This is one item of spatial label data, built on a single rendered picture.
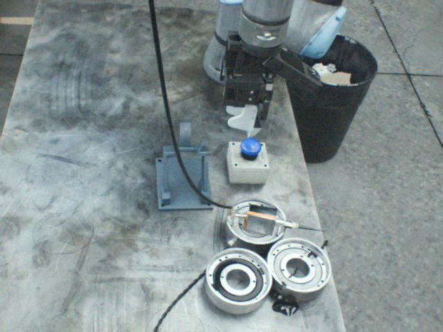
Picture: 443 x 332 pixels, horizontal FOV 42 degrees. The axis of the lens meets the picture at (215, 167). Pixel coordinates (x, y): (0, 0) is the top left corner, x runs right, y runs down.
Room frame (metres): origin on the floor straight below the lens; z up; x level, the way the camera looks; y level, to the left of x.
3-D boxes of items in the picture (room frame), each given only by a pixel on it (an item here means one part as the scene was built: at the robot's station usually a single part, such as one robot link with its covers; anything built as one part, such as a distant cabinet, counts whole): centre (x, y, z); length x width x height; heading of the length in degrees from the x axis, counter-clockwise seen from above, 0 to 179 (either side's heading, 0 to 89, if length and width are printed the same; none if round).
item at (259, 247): (0.63, -0.08, 0.82); 0.10 x 0.10 x 0.04
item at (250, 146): (0.78, -0.06, 0.85); 0.04 x 0.04 x 0.05
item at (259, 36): (0.77, -0.04, 1.13); 0.08 x 0.08 x 0.05
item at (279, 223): (0.62, -0.12, 0.85); 0.17 x 0.02 x 0.04; 88
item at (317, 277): (0.55, -0.16, 0.82); 0.08 x 0.08 x 0.02
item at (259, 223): (0.62, -0.09, 0.85); 0.05 x 0.02 x 0.04; 88
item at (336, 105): (1.79, -0.36, 0.21); 0.34 x 0.34 x 0.43
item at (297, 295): (0.55, -0.16, 0.82); 0.10 x 0.10 x 0.04
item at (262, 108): (0.76, -0.06, 0.99); 0.05 x 0.02 x 0.09; 10
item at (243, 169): (0.79, -0.06, 0.82); 0.08 x 0.07 x 0.05; 10
